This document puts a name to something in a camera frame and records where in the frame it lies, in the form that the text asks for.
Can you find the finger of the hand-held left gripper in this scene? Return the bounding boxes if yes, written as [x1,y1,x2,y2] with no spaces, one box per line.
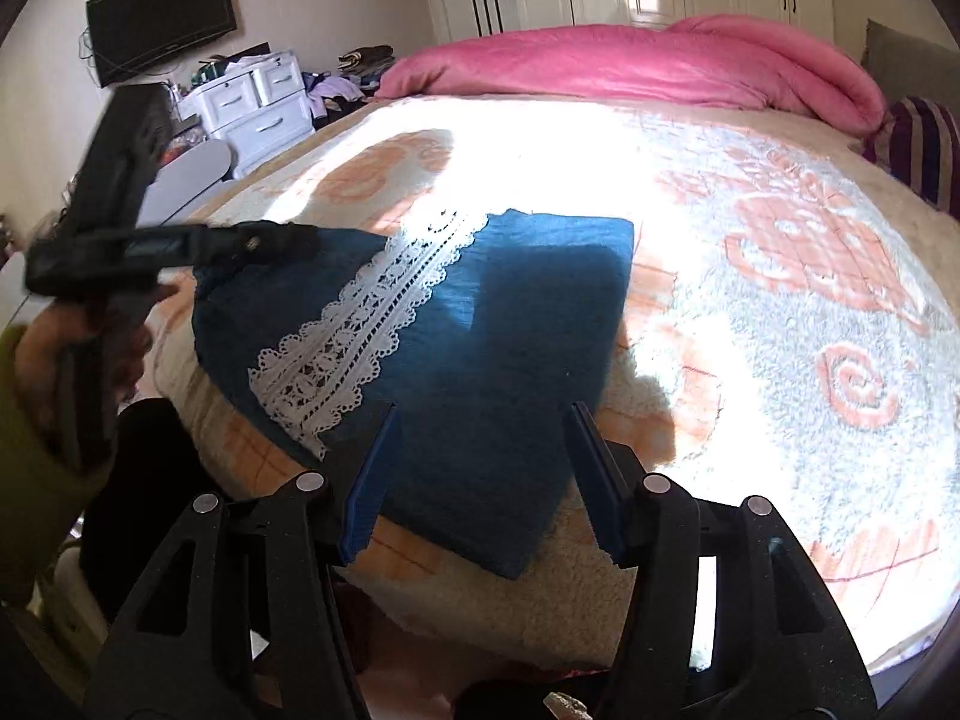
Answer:
[191,219,320,268]

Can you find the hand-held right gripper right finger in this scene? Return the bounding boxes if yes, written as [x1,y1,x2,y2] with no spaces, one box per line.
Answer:
[566,401,878,720]

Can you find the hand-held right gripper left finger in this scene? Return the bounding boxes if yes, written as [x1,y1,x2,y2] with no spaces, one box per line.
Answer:
[82,403,400,720]

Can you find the blue pants with lace trim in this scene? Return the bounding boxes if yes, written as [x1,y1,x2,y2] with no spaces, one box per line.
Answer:
[191,208,635,581]

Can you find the person's left forearm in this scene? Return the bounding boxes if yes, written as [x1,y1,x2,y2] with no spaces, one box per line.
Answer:
[0,324,115,610]

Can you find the person's left hand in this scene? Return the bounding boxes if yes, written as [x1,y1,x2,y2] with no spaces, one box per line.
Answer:
[15,306,155,428]

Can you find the grey rounded board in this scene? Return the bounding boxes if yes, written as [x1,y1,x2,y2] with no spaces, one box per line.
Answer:
[139,139,236,227]

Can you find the white drawer cabinet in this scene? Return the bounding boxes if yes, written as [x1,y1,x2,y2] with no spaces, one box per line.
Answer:
[180,51,317,180]

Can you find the pile of clothes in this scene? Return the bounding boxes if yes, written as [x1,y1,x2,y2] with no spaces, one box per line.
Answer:
[304,45,395,118]

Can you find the person's dark trouser leg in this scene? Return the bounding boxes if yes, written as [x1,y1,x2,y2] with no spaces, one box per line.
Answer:
[81,397,230,605]

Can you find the floral fleece blanket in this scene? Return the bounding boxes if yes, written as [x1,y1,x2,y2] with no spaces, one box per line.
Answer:
[142,94,960,680]

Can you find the pink duvet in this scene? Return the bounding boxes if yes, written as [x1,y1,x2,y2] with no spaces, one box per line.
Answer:
[375,13,887,138]

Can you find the striped pillow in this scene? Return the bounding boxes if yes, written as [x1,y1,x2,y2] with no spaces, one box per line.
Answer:
[862,96,960,215]

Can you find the grey upholstered headboard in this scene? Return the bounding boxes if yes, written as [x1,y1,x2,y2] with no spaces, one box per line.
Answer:
[859,19,960,115]

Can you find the black wall television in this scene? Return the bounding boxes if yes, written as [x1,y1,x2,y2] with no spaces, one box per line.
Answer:
[85,0,239,89]

